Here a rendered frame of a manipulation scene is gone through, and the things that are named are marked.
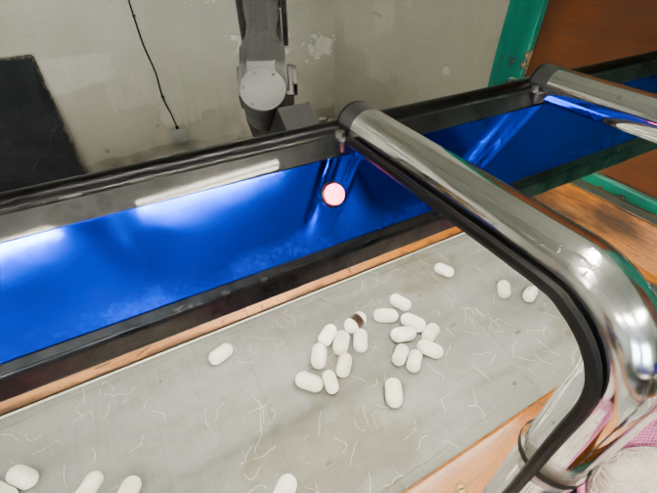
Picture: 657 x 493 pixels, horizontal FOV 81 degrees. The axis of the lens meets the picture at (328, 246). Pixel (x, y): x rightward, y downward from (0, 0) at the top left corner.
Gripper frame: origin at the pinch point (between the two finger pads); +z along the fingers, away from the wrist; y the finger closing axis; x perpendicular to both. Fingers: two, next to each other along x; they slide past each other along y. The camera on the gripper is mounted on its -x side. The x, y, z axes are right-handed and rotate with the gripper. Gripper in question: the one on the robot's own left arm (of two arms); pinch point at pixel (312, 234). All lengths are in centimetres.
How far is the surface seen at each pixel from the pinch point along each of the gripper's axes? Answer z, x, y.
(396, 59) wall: -93, 108, 123
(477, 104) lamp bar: 0.5, -33.5, 1.0
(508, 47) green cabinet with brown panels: -21, -4, 47
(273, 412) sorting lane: 19.3, -1.3, -13.6
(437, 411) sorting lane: 26.6, -7.5, 3.9
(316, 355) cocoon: 15.4, -0.7, -6.0
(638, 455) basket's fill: 38.3, -16.4, 20.9
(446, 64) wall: -70, 82, 125
